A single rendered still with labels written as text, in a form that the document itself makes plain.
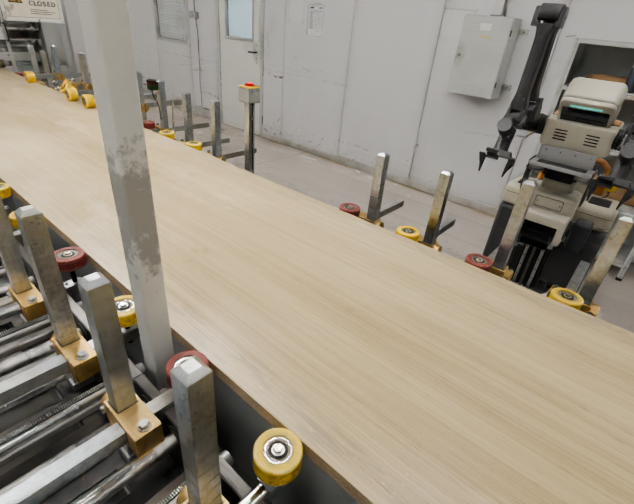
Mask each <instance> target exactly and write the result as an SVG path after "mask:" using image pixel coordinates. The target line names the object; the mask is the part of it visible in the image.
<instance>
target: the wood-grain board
mask: <svg viewBox="0 0 634 504"><path fill-rule="evenodd" d="M144 133H145V141H146V148H147V156H148V163H149V170H150V178H151V185H152V193H153V200H154V208H155V215H156V223H157V230H158V238H159V245H160V252H161V260H162V267H163V275H164V282H165V290H166V297H167V305H168V312H169V320H170V327H171V334H172V336H173V337H174V338H175V339H176V340H177V341H178V342H180V343H181V344H182V345H183V346H184V347H185V348H186V349H187V350H193V351H198V352H201V353H203V354H204V355H205V356H206V357H207V359H208V362H209V368H210V369H212V370H213V373H214V374H215V375H217V376H218V377H219V378H220V379H221V380H222V381H223V382H224V383H225V384H227V385H228V386H229V387H230V388H231V389H232V390H233V391H234V392H236V393H237V394H238V395H239V396H240V397H241V398H242V399H243V400H245V401H246V402H247V403H248V404H249V405H250V406H251V407H252V408H253V409H255V410H256V411H257V412H258V413H259V414H260V415H261V416H262V417H264V418H265V419H266V420H267V421H268V422H269V423H270V424H271V425H273V426H274V427H275V428H285V429H288V430H290V431H292V432H294V433H295V434H296V435H297V436H298V437H299V439H300V440H301V443H302V446H303V453H304V454H305V455H306V456H307V457H308V458H309V459H311V460H312V461H313V462H314V463H315V464H316V465H317V466H318V467H320V468H321V469H322V470H323V471H324V472H325V473H326V474H327V475H329V476H330V477H331V478H332V479H333V480H334V481H335V482H336V483H337V484H339V485H340V486H341V487H342V488H343V489H344V490H345V491H346V492H348V493H349V494H350V495H351V496H352V497H353V498H354V499H355V500H357V501H358V502H359V503H360V504H634V333H632V332H630V331H627V330H625V329H623V328H620V327H618V326H615V325H613V324H611V323H608V322H606V321H603V320H601V319H599V318H596V317H594V316H592V315H589V314H587V313H584V312H582V311H580V310H577V309H575V308H573V307H570V306H568V305H565V304H563V303H561V302H558V301H556V300H553V299H551V298H549V297H546V296H544V295H542V294H539V293H537V292H534V291H532V290H530V289H527V288H525V287H523V286H520V285H518V284H515V283H513V282H511V281H508V280H506V279H503V278H501V277H499V276H496V275H494V274H492V273H489V272H487V271H484V270H482V269H480V268H477V267H475V266H473V265H470V264H468V263H465V262H463V261H461V260H458V259H456V258H453V257H451V256H449V255H446V254H444V253H442V252H439V251H437V250H434V249H432V248H430V247H427V246H425V245H423V244H420V243H418V242H415V241H413V240H411V239H408V238H406V237H403V236H401V235H399V234H396V233H394V232H392V231H389V230H387V229H384V228H382V227H380V226H377V225H375V224H373V223H370V222H368V221H365V220H363V219H361V218H358V217H356V216H353V215H351V214H349V213H346V212H344V211H342V210H339V209H337V208H334V207H332V206H330V205H327V204H325V203H323V202H320V201H318V200H315V199H313V198H311V197H308V196H306V195H303V194H301V193H299V192H296V191H294V190H292V189H289V188H287V187H284V186H282V185H280V184H277V183H275V182H272V181H270V180H268V179H265V178H263V177H261V176H258V175H256V174H253V173H251V172H249V171H246V170H244V169H242V168H239V167H237V166H234V165H232V164H230V163H227V162H225V161H222V160H220V159H218V158H215V157H213V156H211V155H208V154H206V153H203V152H201V151H199V150H196V149H194V148H192V147H189V146H187V145H184V144H182V143H180V142H177V141H175V140H172V139H170V138H168V137H165V136H163V135H161V134H158V133H156V132H153V131H151V130H149V129H146V128H144ZM0 183H7V184H9V185H10V188H11V191H12V193H13V194H14V195H15V196H16V197H17V198H18V199H19V200H21V201H22V202H23V203H24V204H25V205H26V206H29V205H32V206H36V207H37V208H38V209H39V210H40V211H41V212H43V215H44V218H45V222H46V224H47V225H49V226H50V227H51V228H52V229H53V230H54V231H55V232H56V233H58V234H59V235H60V236H61V237H62V238H63V239H64V240H65V241H66V242H68V243H69V244H70V245H71V246H72V247H80V248H82V249H84V251H85V254H86V258H87V260H88V261H89V262H90V263H91V264H92V265H93V266H94V267H96V268H97V269H98V270H99V271H100V272H101V273H102V274H103V275H105V276H106V277H107V278H108V279H109V280H110V281H111V282H112V283H114V284H115V285H116V286H117V287H118V288H119V289H120V290H121V291H122V292H124V293H125V294H126V295H132V292H131V287H130V281H129V276H128V271H127V265H126V260H125V255H124V250H123V244H122V239H121V234H120V228H119V223H118V218H117V212H116V207H115V202H114V197H113V191H112V186H111V181H110V175H109V170H108V165H107V159H106V154H105V149H104V143H103V138H102V133H101V128H100V122H99V117H98V112H97V108H96V107H95V108H85V107H84V106H83V104H82V101H80V100H77V101H68V100H67V98H66V96H65V94H63V93H61V92H58V91H56V90H53V89H51V88H49V87H46V86H44V85H42V84H39V83H37V82H36V83H27V82H26V81H25V78H24V77H22V76H20V75H18V74H15V73H13V72H11V71H8V70H0Z"/></svg>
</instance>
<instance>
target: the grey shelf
mask: <svg viewBox="0 0 634 504"><path fill-rule="evenodd" d="M591 44H592V45H591ZM590 46H591V48H590ZM589 48H590V50H589ZM588 51H589V53H588ZM587 54H588V56H587ZM586 56H587V58H586ZM585 59H586V61H585ZM584 61H585V63H584ZM583 64H584V66H583ZM633 65H634V43H633V42H622V41H611V40H599V39H588V38H577V37H576V38H575V41H574V43H573V46H572V49H571V52H570V54H569V57H568V60H567V63H566V65H565V68H564V71H563V73H562V76H561V79H560V82H559V84H558V86H557V90H556V92H555V95H554V98H553V101H552V103H551V106H550V109H549V111H548V114H547V115H550V116H551V115H552V114H553V113H554V112H555V111H556V110H558V109H559V104H560V101H561V99H562V97H563V95H564V93H565V91H566V90H567V88H568V86H569V84H570V83H571V81H572V80H573V79H575V78H578V77H582V78H585V77H586V75H587V74H594V73H597V74H605V75H613V76H620V77H628V76H629V73H630V71H631V69H632V67H633ZM582 67H583V68H582ZM581 69H582V71H581ZM580 72H581V73H580ZM579 74H580V76H579ZM633 115H634V92H633V93H627V94H626V97H625V100H624V102H623V105H622V108H621V110H620V112H619V113H618V115H617V117H616V119H615V120H619V121H622V122H623V123H624V125H623V127H622V130H626V129H627V127H628V125H629V123H630V121H631V118H632V116H633ZM541 135H542V134H540V136H539V139H538V141H537V144H536V147H535V149H534V152H533V155H532V157H533V156H534V155H537V156H536V157H539V154H540V151H541V149H542V146H543V144H541V143H540V138H541ZM619 153H620V151H617V150H614V149H613V150H611V151H610V152H609V154H608V155H607V156H606V157H601V159H604V160H606V161H607V162H608V164H609V165H610V166H611V168H612V167H613V165H614V163H615V162H616V160H617V158H618V155H619ZM626 180H627V181H631V182H632V184H631V188H634V166H633V168H632V170H631V172H630V173H629V175H628V177H627V179H626ZM620 215H628V216H632V217H633V218H634V207H632V206H628V205H625V204H622V205H621V208H620V210H619V212H618V214H617V216H616V218H615V220H614V222H613V224H612V226H611V228H610V230H609V231H608V233H607V235H606V237H605V239H604V241H603V243H602V245H601V247H600V249H599V251H598V253H597V256H596V257H595V259H597V258H598V256H599V254H600V252H601V251H602V249H603V247H604V245H605V243H606V241H607V239H608V237H609V235H610V233H611V231H612V230H613V228H614V226H615V224H616V222H617V220H618V218H619V216H620ZM633 237H634V225H633V226H632V228H631V230H630V232H629V234H628V236H627V237H626V239H625V241H624V243H623V245H622V246H621V248H620V250H619V252H618V254H617V256H616V257H615V259H614V261H613V263H612V265H615V266H618V267H621V269H620V271H619V273H618V275H617V276H616V278H615V280H617V281H620V282H621V281H622V278H623V276H624V274H625V272H626V270H627V269H628V268H629V265H630V264H631V262H632V260H633V258H634V239H633ZM632 239H633V240H632ZM631 241H632V242H631ZM630 242H631V244H630ZM629 244H630V246H629ZM623 269H624V270H623ZM622 271H623V272H622Z"/></svg>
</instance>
